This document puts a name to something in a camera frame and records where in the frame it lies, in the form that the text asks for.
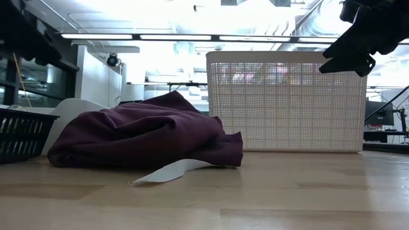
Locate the white plastic bin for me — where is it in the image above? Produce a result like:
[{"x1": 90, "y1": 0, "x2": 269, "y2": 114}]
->
[{"x1": 41, "y1": 98, "x2": 109, "y2": 156}]

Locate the dark glass partition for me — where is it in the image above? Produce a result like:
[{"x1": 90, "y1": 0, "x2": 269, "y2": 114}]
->
[{"x1": 0, "y1": 47, "x2": 80, "y2": 109}]

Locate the white paper sheet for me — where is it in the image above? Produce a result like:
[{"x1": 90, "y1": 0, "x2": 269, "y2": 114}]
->
[{"x1": 129, "y1": 158, "x2": 221, "y2": 187}]

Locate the black overhead frame bar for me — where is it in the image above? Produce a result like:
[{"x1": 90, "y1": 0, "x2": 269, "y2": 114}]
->
[{"x1": 60, "y1": 31, "x2": 409, "y2": 45}]

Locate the small black plastic basket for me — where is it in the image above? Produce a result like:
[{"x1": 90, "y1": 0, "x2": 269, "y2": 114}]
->
[{"x1": 0, "y1": 107, "x2": 60, "y2": 165}]

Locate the large white perforated basket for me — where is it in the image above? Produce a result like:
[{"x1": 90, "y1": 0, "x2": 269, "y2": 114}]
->
[{"x1": 206, "y1": 50, "x2": 368, "y2": 153}]

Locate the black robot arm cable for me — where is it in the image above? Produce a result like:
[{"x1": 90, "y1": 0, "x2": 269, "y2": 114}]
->
[{"x1": 364, "y1": 84, "x2": 409, "y2": 123}]

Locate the yellow cable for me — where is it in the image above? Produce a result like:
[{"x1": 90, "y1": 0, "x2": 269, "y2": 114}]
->
[{"x1": 12, "y1": 52, "x2": 33, "y2": 109}]

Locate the black table edge rail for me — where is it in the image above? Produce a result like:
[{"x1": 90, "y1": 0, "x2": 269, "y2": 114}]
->
[{"x1": 362, "y1": 142, "x2": 409, "y2": 155}]

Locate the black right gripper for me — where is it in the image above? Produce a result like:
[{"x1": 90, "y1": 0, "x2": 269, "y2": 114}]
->
[{"x1": 318, "y1": 0, "x2": 409, "y2": 78}]

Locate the white cabinet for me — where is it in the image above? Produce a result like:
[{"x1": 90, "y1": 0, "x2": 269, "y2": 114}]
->
[{"x1": 73, "y1": 44, "x2": 145, "y2": 108}]

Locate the round black ceiling camera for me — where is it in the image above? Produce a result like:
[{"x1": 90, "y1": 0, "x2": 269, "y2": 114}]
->
[{"x1": 106, "y1": 53, "x2": 120, "y2": 68}]

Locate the dark background desk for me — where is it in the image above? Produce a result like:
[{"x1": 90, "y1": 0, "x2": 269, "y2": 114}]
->
[{"x1": 363, "y1": 130, "x2": 409, "y2": 144}]

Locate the black computer monitor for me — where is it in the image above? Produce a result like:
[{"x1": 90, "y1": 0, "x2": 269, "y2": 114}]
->
[{"x1": 366, "y1": 101, "x2": 395, "y2": 127}]

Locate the purple cloth garment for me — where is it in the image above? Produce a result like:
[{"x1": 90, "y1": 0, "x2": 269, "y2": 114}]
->
[{"x1": 47, "y1": 90, "x2": 244, "y2": 170}]

